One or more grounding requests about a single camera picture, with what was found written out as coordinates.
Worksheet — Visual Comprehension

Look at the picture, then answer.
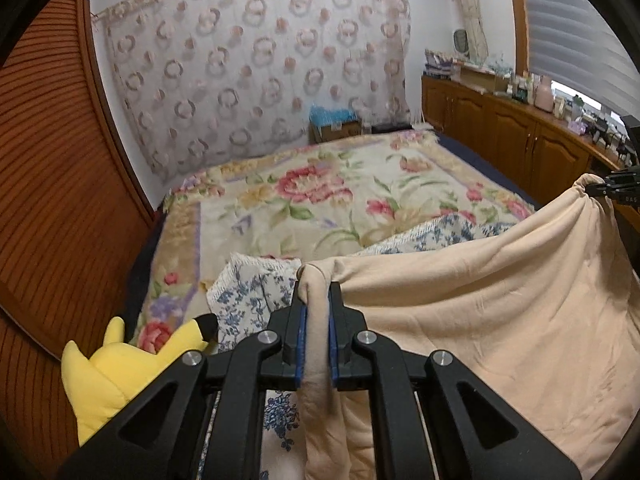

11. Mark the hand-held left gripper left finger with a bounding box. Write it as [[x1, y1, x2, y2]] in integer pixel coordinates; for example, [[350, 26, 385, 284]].
[[57, 280, 308, 480]]

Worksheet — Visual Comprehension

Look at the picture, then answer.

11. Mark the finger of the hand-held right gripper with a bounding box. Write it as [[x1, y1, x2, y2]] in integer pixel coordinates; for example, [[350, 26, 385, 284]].
[[584, 170, 640, 199], [619, 114, 640, 167]]

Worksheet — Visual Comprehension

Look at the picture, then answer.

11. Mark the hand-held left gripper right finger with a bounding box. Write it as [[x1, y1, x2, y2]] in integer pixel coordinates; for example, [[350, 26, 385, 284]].
[[327, 282, 583, 480]]

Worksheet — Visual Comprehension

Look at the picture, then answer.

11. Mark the peach printed t-shirt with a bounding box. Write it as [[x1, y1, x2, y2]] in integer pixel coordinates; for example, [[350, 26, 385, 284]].
[[297, 174, 640, 480]]

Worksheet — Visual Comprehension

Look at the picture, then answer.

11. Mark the blue floral blanket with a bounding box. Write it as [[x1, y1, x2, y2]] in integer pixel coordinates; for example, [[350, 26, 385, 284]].
[[206, 212, 521, 480]]

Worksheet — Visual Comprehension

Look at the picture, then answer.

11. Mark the pink thermos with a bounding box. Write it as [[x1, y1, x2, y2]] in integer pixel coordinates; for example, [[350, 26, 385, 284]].
[[534, 76, 555, 111]]

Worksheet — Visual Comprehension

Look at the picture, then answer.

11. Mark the grey window blind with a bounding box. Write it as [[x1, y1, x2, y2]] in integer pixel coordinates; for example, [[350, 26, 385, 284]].
[[517, 0, 640, 106]]

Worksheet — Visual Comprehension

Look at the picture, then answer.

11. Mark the wooden cabinet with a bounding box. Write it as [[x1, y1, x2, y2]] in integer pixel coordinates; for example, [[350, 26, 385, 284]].
[[421, 75, 626, 206]]

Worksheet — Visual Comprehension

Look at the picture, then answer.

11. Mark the pink floral blanket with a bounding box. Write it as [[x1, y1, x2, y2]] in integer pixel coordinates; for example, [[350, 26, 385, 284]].
[[132, 130, 538, 356]]

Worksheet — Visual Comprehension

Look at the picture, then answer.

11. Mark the open cardboard box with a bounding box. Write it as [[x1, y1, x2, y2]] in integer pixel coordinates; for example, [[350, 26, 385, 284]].
[[460, 65, 506, 91]]

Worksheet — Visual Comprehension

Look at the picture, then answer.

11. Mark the yellow plush toy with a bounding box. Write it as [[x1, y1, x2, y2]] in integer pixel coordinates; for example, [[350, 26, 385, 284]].
[[61, 314, 218, 447]]

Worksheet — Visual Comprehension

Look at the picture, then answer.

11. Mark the stack of folded cloths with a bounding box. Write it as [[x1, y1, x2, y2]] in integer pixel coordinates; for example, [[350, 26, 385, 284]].
[[425, 49, 456, 81]]

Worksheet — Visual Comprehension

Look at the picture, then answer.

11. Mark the beige window curtain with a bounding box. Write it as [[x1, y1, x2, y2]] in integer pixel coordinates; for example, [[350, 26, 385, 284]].
[[445, 0, 488, 61]]

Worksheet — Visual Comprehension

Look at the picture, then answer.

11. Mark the brown cardboard box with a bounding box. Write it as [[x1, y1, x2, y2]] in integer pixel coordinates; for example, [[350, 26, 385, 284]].
[[309, 119, 363, 145]]

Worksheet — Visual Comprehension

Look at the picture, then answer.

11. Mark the wooden louvered wardrobe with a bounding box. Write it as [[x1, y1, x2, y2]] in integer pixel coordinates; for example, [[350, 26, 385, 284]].
[[0, 0, 161, 480]]

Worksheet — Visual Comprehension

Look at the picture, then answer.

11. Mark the circle patterned hanging cloth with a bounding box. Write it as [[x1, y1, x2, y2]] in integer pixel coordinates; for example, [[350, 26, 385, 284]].
[[100, 0, 413, 196]]

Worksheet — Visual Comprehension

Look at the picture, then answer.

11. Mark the wooden window frame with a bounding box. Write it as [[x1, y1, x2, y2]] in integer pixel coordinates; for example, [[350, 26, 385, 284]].
[[505, 0, 531, 73]]

